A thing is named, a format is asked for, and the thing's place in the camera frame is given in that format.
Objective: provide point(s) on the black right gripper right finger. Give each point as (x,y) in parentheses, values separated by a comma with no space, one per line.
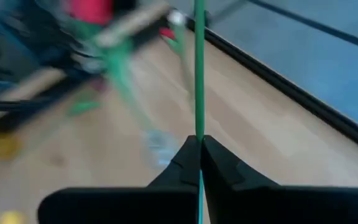
(259,205)

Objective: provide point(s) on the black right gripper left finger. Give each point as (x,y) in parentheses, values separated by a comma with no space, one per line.
(126,205)

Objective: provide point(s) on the yellow artificial tulip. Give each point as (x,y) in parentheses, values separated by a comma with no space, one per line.
(11,217)

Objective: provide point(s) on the dark maroon artificial tulip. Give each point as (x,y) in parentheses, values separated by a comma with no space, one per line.
(199,77)
(97,84)

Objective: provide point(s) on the red artificial tulip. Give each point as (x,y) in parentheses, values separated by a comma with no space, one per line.
(166,32)
(89,9)

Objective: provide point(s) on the white artificial tulip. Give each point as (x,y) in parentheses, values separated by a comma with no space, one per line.
(176,18)

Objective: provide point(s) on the clear glass vase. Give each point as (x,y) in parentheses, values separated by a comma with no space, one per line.
(159,149)

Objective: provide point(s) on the black aluminium table frame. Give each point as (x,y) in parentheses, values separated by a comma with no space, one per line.
(291,90)

